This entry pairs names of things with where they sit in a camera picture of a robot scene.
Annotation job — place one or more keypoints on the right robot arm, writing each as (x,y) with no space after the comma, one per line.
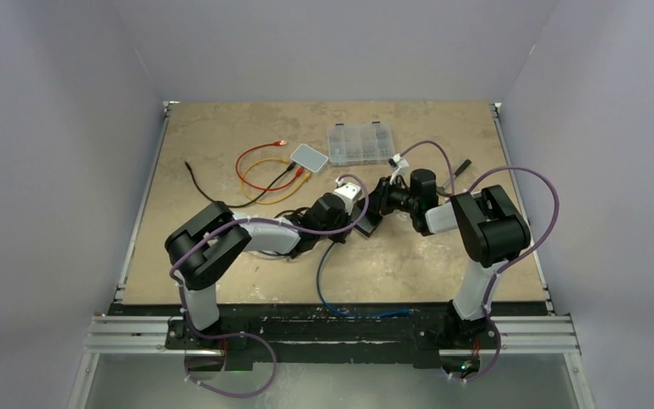
(492,230)

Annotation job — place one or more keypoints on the hammer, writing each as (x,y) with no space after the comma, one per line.
(445,189)

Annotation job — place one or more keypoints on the clear plastic organizer box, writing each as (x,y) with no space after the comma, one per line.
(360,144)

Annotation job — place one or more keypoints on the black mounting base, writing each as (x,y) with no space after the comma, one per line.
(425,335)

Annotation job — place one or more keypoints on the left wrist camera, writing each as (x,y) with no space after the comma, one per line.
(348,192)

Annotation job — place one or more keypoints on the black rectangular box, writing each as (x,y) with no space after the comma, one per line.
(369,224)

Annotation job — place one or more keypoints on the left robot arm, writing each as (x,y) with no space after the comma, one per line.
(204,248)

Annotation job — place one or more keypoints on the white network switch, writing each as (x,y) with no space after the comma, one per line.
(309,158)

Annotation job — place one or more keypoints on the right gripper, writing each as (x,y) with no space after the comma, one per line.
(379,196)

